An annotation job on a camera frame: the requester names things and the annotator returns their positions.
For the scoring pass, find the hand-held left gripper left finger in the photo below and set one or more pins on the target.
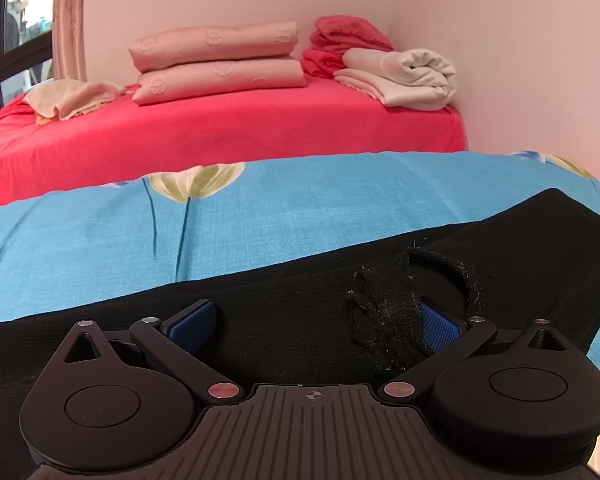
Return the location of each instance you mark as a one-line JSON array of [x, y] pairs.
[[192, 327]]

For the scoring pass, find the dark framed window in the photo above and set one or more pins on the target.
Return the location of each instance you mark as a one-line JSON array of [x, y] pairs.
[[25, 15]]

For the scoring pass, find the red folded cloth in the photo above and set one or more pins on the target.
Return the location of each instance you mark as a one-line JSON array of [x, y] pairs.
[[340, 35]]

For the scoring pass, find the beige towel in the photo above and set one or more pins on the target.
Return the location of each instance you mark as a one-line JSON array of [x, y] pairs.
[[70, 97]]

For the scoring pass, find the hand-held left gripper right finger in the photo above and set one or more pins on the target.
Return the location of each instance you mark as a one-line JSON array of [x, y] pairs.
[[437, 327]]

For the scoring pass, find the white folded blanket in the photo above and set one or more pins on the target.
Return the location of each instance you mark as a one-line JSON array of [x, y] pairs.
[[410, 77]]

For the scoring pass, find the black pants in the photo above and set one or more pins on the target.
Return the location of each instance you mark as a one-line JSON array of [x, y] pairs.
[[290, 310]]

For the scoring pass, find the blue floral bedsheet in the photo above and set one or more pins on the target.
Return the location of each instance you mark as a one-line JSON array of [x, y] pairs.
[[305, 210]]

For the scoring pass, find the red bedsheet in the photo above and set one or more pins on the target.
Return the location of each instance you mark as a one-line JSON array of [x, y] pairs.
[[230, 130]]

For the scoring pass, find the pink embossed pillow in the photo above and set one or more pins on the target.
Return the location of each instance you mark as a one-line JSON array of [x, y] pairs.
[[220, 80], [215, 45]]

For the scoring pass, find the pink curtain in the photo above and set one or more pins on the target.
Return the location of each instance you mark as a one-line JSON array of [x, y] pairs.
[[70, 20]]

